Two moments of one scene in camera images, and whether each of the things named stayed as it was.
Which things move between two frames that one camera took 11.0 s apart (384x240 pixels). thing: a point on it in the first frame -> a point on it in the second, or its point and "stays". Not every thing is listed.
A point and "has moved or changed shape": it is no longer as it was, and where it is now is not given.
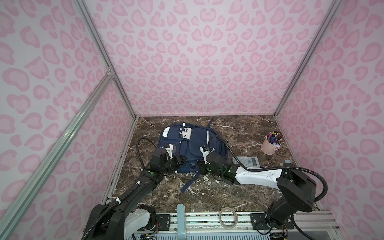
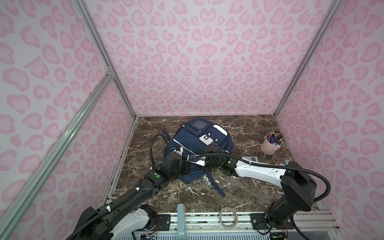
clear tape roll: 220,220 stays
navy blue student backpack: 188,139 has moved or changed shape
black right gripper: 202,166 -> 206,153
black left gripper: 177,162 -> 186,166
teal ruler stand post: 181,217 stays
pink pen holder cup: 269,149 stays
